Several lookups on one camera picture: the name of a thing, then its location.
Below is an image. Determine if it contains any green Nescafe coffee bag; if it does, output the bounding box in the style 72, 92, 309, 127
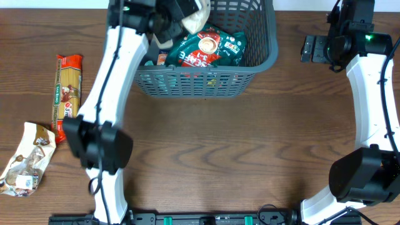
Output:
165, 24, 247, 68

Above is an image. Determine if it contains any grey plastic laundry basket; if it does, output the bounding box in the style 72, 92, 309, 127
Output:
134, 1, 278, 98

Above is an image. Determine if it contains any orange spaghetti packet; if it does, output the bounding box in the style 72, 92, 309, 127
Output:
51, 54, 83, 143

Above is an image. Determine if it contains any beige paper pouch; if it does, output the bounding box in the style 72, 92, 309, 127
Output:
151, 0, 211, 49

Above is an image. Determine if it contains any Kleenex tissue multipack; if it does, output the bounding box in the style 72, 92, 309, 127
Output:
157, 50, 168, 66

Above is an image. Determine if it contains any teal wet wipes packet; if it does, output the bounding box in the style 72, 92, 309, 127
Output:
144, 60, 154, 66

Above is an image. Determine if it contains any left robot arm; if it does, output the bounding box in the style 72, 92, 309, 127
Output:
62, 0, 211, 224

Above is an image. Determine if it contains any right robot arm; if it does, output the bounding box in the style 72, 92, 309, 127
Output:
289, 0, 399, 224

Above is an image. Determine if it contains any beige snack bag brown label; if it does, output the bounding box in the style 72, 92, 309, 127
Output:
1, 122, 56, 197

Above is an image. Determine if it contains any black mounting rail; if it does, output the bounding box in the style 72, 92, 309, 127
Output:
48, 209, 362, 225

